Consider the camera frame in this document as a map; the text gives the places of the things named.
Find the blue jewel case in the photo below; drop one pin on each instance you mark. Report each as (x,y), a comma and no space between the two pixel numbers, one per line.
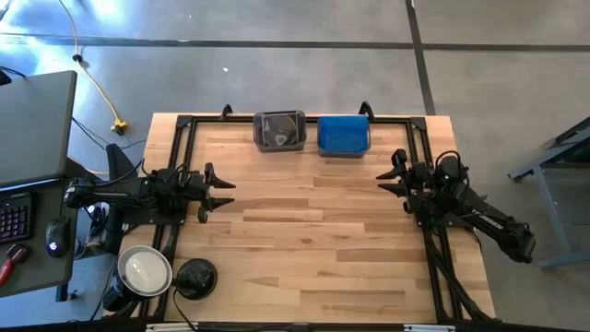
(343,133)

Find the black round base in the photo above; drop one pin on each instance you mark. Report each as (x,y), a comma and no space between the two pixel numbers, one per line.
(196,279)

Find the grey plastic bin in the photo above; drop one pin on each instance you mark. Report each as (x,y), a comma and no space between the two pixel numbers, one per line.
(343,155)
(302,148)

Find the white bracket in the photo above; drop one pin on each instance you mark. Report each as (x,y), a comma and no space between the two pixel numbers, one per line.
(170,328)
(428,328)

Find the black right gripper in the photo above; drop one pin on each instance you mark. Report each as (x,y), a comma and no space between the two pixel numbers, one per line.
(419,198)

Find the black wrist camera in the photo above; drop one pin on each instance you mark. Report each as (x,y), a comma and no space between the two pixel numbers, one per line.
(196,182)
(420,173)

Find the yellow plug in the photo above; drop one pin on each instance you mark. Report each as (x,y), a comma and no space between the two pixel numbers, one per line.
(119,126)

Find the round white-faced lamp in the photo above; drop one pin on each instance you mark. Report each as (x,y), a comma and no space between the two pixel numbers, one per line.
(143,272)

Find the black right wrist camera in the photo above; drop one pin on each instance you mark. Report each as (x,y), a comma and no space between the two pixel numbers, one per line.
(420,173)

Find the dark grey desk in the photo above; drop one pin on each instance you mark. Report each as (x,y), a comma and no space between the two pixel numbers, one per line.
(41,276)

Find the black computer mouse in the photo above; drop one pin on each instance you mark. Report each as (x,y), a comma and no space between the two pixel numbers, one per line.
(57,237)

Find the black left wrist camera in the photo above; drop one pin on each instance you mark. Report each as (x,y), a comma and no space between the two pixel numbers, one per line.
(196,182)

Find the black table clamp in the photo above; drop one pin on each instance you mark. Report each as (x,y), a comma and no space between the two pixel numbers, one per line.
(367,111)
(227,111)

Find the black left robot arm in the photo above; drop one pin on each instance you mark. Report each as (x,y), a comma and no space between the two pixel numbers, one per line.
(115,193)

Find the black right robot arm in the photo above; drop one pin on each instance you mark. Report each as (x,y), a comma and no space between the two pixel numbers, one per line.
(488,221)

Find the blue-grey metal frame table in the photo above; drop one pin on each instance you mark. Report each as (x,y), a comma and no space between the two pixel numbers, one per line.
(548,203)

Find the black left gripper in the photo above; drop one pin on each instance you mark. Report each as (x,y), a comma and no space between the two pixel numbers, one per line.
(193,200)

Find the black keyboard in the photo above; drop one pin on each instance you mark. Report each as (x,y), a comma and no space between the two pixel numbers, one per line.
(14,219)

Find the clear jewel case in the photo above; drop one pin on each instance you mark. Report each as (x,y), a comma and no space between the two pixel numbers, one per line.
(279,129)

